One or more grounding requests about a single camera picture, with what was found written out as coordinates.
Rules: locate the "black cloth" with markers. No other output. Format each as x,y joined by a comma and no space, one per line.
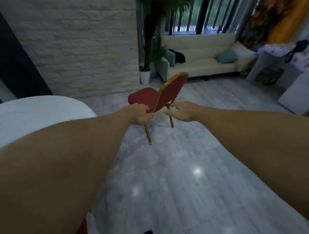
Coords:
178,56

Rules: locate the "round table with metal base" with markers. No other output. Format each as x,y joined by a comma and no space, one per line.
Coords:
36,113

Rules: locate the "person's left hand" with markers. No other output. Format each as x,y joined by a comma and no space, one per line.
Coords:
141,117

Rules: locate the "light blue cushion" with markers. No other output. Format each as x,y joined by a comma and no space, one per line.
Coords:
171,59

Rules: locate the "black shoulder bag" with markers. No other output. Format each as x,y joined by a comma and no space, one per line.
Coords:
297,49

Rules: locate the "white table floral cloth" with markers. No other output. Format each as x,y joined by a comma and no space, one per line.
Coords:
268,55

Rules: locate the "black barred window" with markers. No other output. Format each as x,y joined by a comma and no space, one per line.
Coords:
205,14

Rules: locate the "orange floral curtain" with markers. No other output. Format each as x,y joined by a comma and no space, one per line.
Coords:
270,21

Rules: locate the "cream sofa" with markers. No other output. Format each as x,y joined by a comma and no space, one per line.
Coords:
200,65

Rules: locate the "person's right hand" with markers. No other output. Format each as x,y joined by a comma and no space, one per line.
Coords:
186,111

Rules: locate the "person's right forearm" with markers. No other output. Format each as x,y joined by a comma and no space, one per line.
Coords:
260,149

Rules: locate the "leaning white board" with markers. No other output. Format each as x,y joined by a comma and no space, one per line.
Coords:
297,94

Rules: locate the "person's left forearm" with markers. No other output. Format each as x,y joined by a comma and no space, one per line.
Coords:
60,168

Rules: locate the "white plant pot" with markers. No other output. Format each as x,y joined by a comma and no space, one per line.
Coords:
145,76

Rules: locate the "tall green palm plant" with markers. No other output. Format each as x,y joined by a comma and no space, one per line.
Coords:
154,24

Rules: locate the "white tablecloth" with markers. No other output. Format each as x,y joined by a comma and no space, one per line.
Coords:
60,108

